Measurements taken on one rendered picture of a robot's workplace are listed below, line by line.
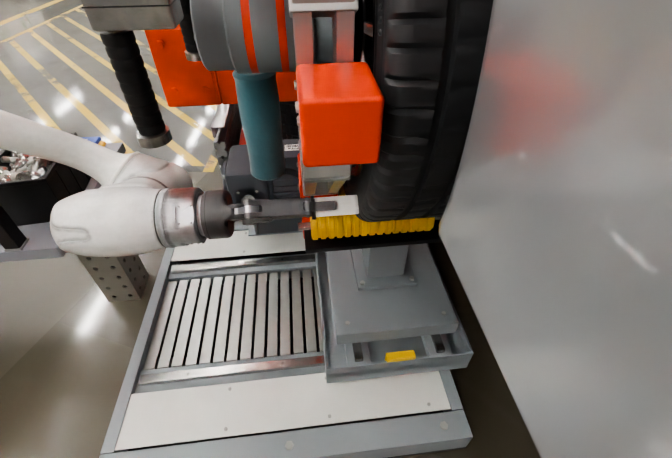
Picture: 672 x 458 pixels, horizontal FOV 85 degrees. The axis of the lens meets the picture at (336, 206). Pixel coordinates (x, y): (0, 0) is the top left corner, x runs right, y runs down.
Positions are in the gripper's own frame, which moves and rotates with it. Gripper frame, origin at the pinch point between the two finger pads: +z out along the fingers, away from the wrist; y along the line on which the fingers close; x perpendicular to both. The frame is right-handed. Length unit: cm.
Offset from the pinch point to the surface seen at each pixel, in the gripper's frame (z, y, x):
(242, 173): -22, -48, 15
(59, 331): -82, -63, -28
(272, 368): -16, -41, -38
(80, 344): -74, -59, -31
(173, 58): -38, -43, 47
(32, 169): -63, -25, 14
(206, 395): -32, -38, -41
